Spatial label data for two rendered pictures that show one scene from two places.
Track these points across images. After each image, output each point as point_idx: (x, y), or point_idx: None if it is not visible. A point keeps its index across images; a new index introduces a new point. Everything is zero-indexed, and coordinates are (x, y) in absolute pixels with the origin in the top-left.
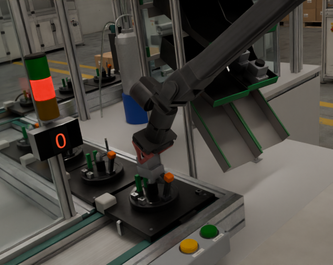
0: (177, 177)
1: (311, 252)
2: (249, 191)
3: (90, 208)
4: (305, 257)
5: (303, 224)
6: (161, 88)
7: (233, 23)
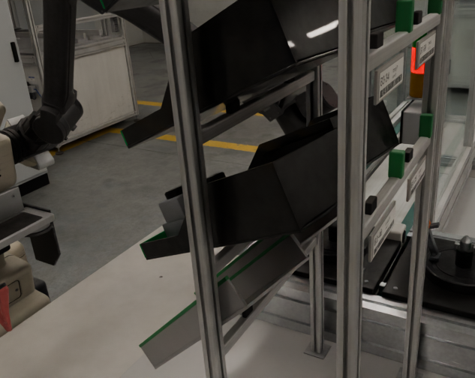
0: (333, 289)
1: (152, 291)
2: (229, 376)
3: (412, 234)
4: (160, 286)
5: (152, 324)
6: (293, 92)
7: (194, 25)
